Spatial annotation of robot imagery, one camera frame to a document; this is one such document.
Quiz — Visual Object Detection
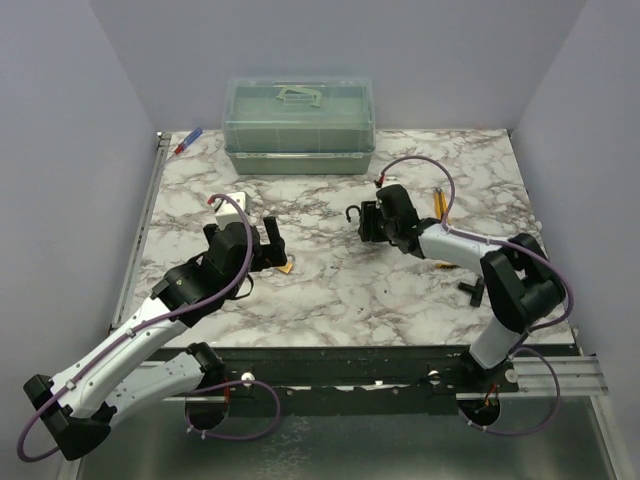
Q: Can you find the black T-handle socket wrench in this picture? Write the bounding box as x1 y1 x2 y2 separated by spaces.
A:
457 277 485 308

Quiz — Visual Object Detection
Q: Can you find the yellow utility knife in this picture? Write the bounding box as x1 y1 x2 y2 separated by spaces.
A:
433 187 448 221

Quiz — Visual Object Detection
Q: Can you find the purple cable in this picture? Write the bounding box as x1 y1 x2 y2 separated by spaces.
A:
377 155 576 435
16 193 281 461

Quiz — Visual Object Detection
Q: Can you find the red blue screwdriver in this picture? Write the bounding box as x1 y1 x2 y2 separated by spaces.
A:
173 127 203 155

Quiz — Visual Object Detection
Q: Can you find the small brass padlock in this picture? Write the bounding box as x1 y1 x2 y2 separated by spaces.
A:
277 260 294 275

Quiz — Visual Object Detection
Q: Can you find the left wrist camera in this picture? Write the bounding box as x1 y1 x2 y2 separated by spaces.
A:
207 191 251 229

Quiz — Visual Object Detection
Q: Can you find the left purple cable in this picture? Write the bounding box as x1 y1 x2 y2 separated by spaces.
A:
16 193 281 461

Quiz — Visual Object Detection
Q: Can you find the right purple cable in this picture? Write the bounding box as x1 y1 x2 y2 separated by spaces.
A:
377 155 576 435

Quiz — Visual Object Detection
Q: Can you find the green transparent toolbox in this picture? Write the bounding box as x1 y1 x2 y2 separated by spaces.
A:
222 77 376 175

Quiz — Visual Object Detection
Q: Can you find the aluminium frame rail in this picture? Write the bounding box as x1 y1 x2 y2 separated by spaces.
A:
54 131 171 480

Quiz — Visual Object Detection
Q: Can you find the black Kaijing padlock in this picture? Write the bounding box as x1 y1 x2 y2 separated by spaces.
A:
344 203 369 240

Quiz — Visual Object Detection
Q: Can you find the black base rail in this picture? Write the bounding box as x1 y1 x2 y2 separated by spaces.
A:
164 344 521 417

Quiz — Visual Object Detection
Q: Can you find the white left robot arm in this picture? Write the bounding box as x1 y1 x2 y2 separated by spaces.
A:
24 217 287 461

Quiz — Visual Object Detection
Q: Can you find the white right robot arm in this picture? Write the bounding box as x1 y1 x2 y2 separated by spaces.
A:
357 185 567 392

